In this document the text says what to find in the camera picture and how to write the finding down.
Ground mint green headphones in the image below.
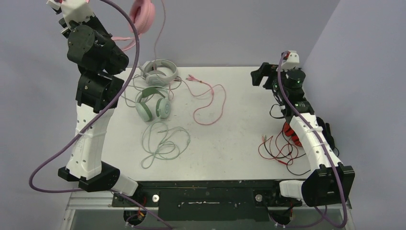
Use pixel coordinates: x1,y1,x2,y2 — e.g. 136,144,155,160
135,86,192,170

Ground pink cat-ear headphones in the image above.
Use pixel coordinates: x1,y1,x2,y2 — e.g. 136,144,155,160
111,0,227,126

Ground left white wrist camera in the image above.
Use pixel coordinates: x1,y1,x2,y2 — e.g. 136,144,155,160
46,0,95,23

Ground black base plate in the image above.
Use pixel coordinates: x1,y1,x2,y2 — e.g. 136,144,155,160
80,179,335,223

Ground white gaming headset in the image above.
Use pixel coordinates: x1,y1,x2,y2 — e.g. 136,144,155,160
128,59,181,92

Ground red and black headphones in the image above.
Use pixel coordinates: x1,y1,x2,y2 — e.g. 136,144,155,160
257,104,340,177

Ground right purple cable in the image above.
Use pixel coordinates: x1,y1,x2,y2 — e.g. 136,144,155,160
278,50,348,229

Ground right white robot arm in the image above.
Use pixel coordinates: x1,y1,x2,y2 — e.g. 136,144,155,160
250,62,355,207

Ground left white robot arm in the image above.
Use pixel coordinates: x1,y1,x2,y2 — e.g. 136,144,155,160
58,16,143,206

